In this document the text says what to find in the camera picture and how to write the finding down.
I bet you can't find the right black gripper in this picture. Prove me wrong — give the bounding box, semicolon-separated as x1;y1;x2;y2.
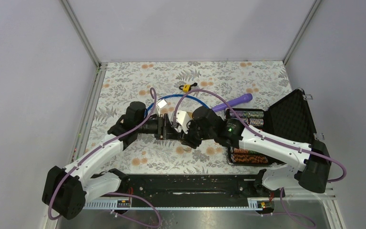
177;118;215;150

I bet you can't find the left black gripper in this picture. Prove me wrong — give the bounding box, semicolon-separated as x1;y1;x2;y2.
136;114;178;140

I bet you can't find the blue cable lock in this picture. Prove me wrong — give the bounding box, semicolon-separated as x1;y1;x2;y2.
144;94;208;117

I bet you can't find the yellow padlock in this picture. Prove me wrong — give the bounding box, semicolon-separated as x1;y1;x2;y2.
179;83;198;93

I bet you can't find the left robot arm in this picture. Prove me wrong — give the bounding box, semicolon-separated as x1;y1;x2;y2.
42;101;149;220

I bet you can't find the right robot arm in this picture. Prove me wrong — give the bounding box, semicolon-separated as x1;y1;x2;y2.
173;106;331;197

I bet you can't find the floral table mat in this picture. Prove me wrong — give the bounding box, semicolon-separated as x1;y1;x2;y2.
86;61;292;174

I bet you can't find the purple cylinder tool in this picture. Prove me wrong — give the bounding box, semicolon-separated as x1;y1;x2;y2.
212;93;253;112

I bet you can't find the black poker chip case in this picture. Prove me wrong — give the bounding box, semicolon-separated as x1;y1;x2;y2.
227;89;328;167

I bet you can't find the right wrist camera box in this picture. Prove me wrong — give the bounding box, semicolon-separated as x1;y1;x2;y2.
173;110;192;134

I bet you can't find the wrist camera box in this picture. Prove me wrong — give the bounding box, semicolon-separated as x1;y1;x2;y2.
155;99;168;115
173;110;192;134

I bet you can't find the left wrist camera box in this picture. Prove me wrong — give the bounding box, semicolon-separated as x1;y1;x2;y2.
155;99;168;115

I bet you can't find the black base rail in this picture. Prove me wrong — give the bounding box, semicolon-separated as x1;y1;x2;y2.
85;174;285;210

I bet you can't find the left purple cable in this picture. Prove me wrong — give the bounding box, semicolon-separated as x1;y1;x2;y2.
48;87;158;221

